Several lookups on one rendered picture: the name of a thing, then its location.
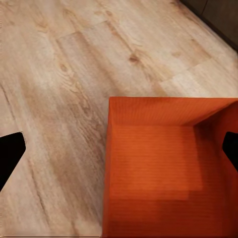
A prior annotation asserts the storage box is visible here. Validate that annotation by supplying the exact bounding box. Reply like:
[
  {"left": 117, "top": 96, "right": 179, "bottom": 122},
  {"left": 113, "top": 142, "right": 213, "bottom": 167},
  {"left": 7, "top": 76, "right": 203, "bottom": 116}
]
[{"left": 102, "top": 97, "right": 238, "bottom": 238}]

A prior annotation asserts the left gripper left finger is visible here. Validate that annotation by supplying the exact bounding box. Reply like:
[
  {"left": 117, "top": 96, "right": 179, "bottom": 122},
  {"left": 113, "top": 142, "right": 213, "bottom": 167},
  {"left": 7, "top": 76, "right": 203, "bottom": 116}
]
[{"left": 0, "top": 132, "right": 26, "bottom": 191}]

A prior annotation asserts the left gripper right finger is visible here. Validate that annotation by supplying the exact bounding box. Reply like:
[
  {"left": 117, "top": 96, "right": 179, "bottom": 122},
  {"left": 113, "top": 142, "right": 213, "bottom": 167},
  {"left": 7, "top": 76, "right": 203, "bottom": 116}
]
[{"left": 222, "top": 131, "right": 238, "bottom": 172}]

